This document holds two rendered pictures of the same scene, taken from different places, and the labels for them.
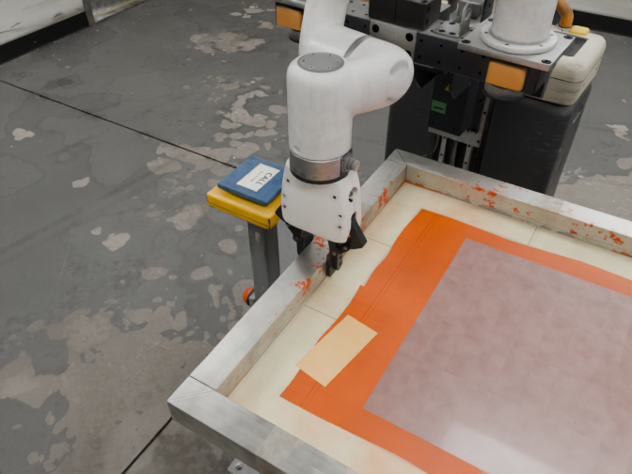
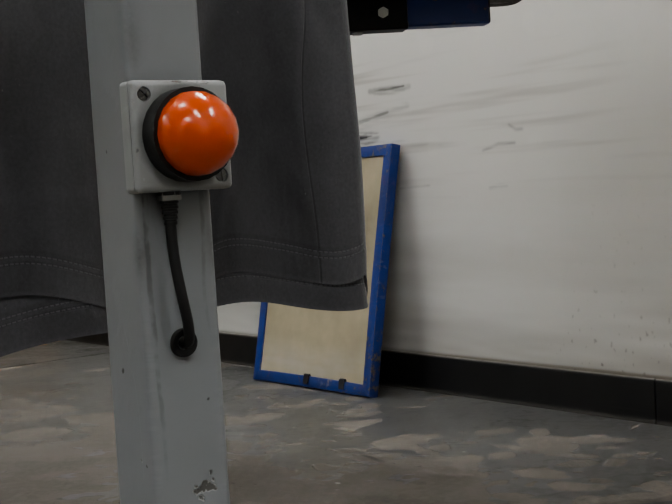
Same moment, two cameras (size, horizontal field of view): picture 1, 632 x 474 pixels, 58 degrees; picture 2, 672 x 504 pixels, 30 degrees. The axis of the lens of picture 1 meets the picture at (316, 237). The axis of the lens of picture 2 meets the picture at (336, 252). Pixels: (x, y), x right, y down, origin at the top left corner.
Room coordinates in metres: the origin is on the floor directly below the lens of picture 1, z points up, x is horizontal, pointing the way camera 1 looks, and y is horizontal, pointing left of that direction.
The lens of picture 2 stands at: (1.30, 0.40, 0.62)
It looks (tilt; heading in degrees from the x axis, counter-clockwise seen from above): 3 degrees down; 202
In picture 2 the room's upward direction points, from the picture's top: 4 degrees counter-clockwise
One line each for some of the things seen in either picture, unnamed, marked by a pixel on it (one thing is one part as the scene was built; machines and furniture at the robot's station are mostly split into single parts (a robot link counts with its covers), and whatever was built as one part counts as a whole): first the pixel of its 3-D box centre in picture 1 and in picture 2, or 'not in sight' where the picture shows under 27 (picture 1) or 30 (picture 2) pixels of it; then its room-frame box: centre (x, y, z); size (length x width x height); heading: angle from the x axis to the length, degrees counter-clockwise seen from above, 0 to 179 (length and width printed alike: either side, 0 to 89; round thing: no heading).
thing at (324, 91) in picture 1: (348, 94); not in sight; (0.60, -0.04, 1.22); 0.15 x 0.10 x 0.11; 138
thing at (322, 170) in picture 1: (324, 155); not in sight; (0.58, -0.01, 1.15); 0.09 x 0.07 x 0.03; 59
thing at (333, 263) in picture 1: (341, 256); not in sight; (0.57, -0.04, 0.99); 0.03 x 0.03 x 0.07; 59
